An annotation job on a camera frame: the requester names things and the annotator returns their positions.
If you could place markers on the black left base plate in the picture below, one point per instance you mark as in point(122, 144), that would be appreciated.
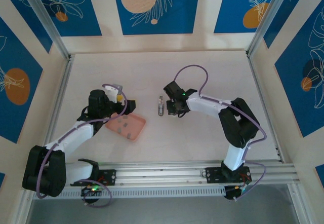
point(108, 177)

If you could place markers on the silver USB stick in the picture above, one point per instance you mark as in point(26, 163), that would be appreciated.
point(161, 110)

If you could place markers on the aluminium side rail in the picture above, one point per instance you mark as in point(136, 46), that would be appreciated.
point(58, 102)
point(264, 107)

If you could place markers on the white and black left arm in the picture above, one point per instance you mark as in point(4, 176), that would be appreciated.
point(73, 135)

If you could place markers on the left circuit board with LEDs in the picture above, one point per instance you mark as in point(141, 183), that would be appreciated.
point(88, 192)

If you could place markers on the aluminium frame post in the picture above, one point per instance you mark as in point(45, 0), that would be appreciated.
point(269, 18)
point(47, 18)

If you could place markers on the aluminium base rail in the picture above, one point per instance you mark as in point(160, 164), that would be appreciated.
point(162, 176)

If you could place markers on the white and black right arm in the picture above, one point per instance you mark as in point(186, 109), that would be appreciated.
point(205, 105)

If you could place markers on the circuit board with leds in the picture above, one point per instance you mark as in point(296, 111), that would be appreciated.
point(230, 194)
point(88, 192)

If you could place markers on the pink plastic tray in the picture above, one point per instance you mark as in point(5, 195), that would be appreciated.
point(136, 125)

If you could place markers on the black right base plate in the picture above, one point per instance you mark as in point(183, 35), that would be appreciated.
point(212, 175)

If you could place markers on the right circuit board with LEDs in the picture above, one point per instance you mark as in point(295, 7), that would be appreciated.
point(230, 194)

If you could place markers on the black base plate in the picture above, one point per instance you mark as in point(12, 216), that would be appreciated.
point(212, 175)
point(108, 177)

